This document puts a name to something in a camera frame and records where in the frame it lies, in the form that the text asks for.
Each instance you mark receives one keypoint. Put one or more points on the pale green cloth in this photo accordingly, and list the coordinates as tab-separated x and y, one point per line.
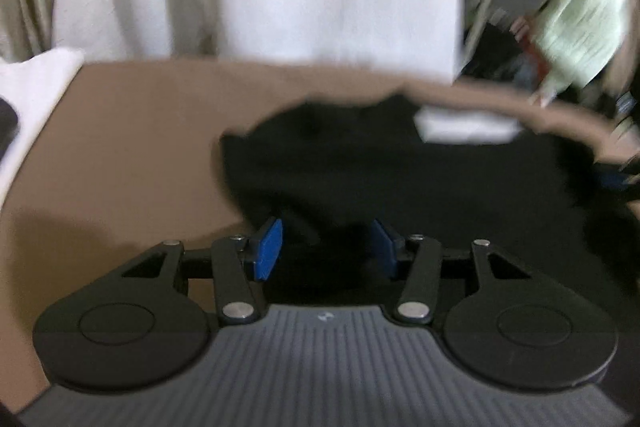
585	27

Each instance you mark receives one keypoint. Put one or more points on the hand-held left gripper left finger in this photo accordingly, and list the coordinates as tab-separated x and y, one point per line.
267	252

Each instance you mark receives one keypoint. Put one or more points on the white folded garment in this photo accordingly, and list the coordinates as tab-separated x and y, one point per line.
40	87

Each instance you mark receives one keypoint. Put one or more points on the black folded garment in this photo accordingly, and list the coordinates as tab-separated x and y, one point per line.
7	127

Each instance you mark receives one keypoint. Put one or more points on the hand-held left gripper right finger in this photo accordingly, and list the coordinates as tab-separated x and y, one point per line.
384	252

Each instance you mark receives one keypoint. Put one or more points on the brown bed sheet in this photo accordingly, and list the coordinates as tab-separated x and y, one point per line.
125	132

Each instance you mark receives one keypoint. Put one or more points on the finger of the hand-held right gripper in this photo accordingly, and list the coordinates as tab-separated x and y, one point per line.
616	181

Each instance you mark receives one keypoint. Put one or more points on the black garment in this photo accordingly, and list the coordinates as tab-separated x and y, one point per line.
400	177
7	127

